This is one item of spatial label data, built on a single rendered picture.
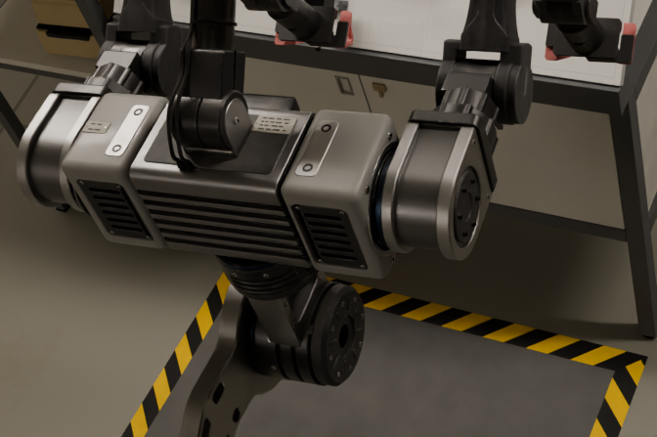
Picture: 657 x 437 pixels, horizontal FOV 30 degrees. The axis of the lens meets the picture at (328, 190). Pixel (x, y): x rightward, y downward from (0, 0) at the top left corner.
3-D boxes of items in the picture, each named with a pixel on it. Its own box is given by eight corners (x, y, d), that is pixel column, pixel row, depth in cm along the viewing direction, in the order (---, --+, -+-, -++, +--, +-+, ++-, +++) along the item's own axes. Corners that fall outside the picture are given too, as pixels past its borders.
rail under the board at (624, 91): (622, 116, 227) (618, 92, 222) (122, 38, 283) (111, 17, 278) (631, 96, 230) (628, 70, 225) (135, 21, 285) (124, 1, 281)
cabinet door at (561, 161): (623, 232, 259) (605, 102, 231) (393, 186, 285) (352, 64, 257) (627, 223, 260) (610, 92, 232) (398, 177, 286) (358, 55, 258)
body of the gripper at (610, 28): (560, 19, 200) (549, 4, 193) (623, 21, 196) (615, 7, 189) (554, 58, 199) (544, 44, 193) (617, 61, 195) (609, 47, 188)
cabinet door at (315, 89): (393, 184, 285) (352, 61, 257) (202, 145, 311) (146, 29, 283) (397, 177, 286) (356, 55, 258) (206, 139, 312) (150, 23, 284)
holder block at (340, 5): (324, 49, 252) (298, 50, 244) (329, -12, 249) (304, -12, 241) (343, 52, 250) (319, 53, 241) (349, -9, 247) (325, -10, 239)
